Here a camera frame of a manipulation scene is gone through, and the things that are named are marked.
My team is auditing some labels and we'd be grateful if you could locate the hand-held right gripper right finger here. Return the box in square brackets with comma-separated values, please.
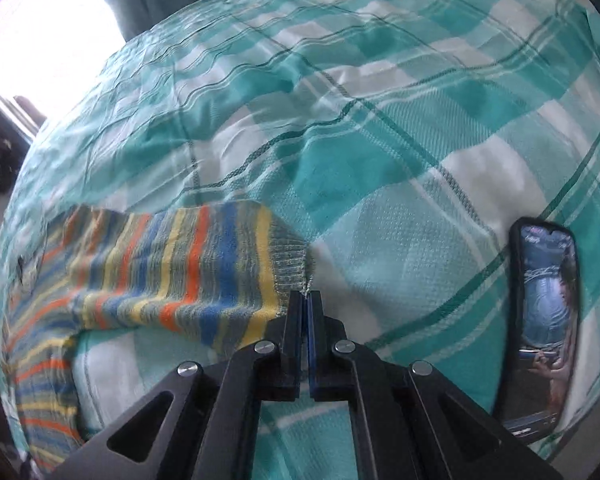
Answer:
[307, 293, 564, 480]

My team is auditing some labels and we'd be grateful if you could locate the striped knit sweater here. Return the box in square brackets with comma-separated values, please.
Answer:
[2, 200, 316, 471]

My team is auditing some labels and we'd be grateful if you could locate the teal checkered bedsheet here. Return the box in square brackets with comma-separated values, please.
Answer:
[0, 0, 600, 480]

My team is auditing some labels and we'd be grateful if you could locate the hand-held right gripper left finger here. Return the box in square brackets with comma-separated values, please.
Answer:
[50, 290, 304, 480]

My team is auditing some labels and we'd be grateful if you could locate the bright window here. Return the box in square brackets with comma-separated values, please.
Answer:
[0, 0, 131, 136]

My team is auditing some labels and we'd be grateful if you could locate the black smartphone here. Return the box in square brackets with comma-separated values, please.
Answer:
[495, 216, 581, 445]

